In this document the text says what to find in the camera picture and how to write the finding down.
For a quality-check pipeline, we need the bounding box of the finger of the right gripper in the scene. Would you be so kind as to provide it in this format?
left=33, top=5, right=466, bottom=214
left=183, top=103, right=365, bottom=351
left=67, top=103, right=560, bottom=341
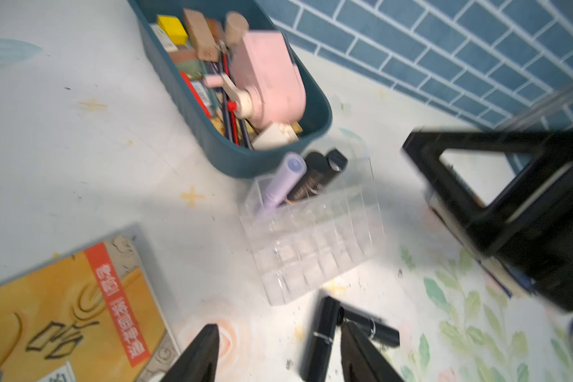
left=403, top=131, right=573, bottom=253

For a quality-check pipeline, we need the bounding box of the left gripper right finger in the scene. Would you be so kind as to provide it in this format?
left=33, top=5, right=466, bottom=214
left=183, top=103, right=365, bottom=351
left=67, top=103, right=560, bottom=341
left=341, top=322, right=404, bottom=382

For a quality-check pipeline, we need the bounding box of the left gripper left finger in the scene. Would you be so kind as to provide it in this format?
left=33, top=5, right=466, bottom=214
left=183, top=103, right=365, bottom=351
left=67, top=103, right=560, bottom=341
left=161, top=323, right=220, bottom=382

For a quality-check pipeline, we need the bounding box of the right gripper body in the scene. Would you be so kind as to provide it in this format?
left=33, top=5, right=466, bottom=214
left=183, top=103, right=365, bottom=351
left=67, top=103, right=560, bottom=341
left=486, top=162, right=573, bottom=311

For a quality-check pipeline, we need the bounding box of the clear acrylic lipstick organizer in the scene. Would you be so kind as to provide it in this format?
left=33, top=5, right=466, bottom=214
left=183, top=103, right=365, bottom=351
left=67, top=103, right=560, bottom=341
left=240, top=143, right=386, bottom=306

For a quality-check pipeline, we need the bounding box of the purple lipstick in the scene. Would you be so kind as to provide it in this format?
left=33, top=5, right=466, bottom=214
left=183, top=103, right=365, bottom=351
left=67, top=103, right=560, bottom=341
left=261, top=152, right=307, bottom=210

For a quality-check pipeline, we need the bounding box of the yellow illustrated book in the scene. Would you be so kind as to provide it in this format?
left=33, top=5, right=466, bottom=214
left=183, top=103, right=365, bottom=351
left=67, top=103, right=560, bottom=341
left=0, top=235, right=180, bottom=381

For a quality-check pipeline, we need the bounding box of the pink box in bin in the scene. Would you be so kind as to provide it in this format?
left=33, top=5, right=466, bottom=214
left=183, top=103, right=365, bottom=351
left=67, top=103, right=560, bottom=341
left=204, top=30, right=307, bottom=130

